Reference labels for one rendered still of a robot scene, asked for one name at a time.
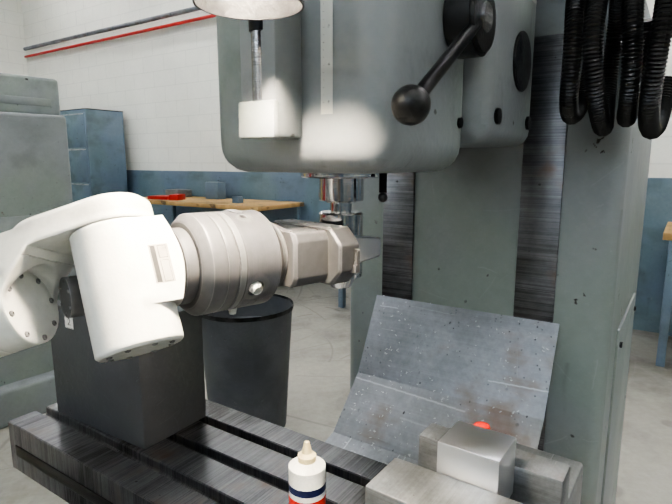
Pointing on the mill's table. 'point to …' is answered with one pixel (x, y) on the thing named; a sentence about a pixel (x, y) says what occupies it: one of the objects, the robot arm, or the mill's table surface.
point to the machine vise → (565, 480)
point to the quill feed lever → (414, 112)
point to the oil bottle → (307, 478)
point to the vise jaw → (424, 488)
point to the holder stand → (130, 383)
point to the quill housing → (353, 91)
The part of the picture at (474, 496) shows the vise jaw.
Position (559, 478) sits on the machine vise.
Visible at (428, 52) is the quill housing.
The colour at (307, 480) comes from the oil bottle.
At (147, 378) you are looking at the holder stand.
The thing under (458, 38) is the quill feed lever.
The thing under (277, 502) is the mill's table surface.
